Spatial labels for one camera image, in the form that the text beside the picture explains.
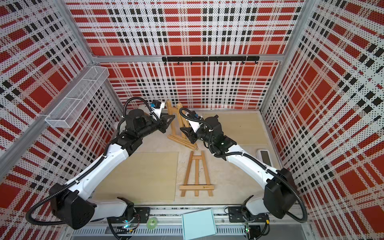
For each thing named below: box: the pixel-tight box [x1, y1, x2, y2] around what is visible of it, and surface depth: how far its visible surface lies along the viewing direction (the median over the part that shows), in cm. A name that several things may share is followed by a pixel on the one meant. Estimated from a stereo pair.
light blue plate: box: [181, 208, 217, 240], surface depth 69 cm
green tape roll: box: [146, 217, 158, 230], surface depth 73 cm
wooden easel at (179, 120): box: [166, 99, 199, 151], surface depth 73 cm
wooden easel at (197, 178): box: [179, 150, 215, 197], surface depth 88 cm
